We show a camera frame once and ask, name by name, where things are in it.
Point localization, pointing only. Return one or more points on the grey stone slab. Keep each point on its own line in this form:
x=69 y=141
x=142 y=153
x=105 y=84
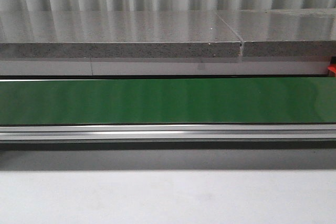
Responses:
x=95 y=34
x=307 y=33

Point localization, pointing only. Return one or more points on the green conveyor belt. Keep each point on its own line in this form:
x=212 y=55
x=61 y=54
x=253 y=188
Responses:
x=143 y=101

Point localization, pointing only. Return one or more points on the aluminium conveyor side rail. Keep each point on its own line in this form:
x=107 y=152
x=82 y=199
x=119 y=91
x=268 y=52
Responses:
x=145 y=133

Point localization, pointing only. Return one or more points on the grey stone slab right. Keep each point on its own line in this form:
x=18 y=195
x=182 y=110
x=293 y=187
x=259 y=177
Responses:
x=307 y=33

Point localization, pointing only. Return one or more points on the red plastic tray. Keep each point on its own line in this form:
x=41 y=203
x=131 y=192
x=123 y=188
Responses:
x=332 y=70

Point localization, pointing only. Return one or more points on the grey stone slab left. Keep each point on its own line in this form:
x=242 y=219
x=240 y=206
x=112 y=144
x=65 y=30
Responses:
x=95 y=34

